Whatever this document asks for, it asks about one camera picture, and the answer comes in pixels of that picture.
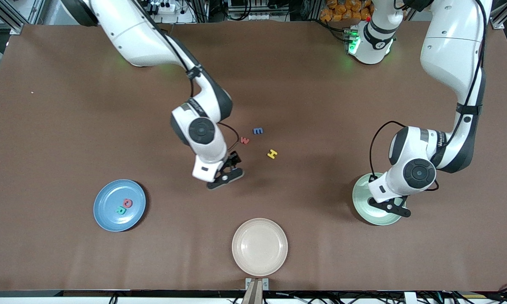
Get green plate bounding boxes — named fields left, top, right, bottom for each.
left=352, top=172, right=406, bottom=226

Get beige plate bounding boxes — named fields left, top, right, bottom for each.
left=232, top=218, right=289, bottom=277

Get blue plate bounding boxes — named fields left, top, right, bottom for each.
left=93, top=179, right=147, bottom=232

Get white power strip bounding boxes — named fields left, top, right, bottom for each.
left=146, top=1, right=176, bottom=14

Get table cover cloth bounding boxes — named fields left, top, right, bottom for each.
left=0, top=20, right=507, bottom=292

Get bag of orange items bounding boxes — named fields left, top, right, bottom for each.
left=320, top=0, right=374, bottom=23

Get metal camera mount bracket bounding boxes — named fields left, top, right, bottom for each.
left=245, top=277, right=270, bottom=304

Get aluminium frame profile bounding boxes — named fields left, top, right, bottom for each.
left=489, top=0, right=507, bottom=30
left=0, top=0, right=41, bottom=35

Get black table edge rail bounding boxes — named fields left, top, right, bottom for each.
left=0, top=290, right=507, bottom=299

